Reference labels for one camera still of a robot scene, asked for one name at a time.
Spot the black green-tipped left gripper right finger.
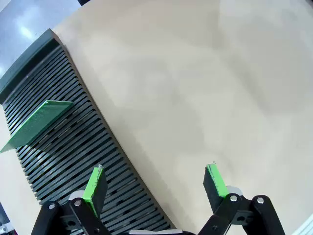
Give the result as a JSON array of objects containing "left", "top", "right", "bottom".
[{"left": 197, "top": 161, "right": 287, "bottom": 235}]

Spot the black slotted PCB rack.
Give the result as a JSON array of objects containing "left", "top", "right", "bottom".
[{"left": 0, "top": 28, "right": 177, "bottom": 235}]

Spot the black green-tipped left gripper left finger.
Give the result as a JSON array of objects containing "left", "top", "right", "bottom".
[{"left": 30, "top": 163, "right": 111, "bottom": 235}]

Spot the thin grey card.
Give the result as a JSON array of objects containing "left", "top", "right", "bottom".
[{"left": 0, "top": 99, "right": 74, "bottom": 154}]

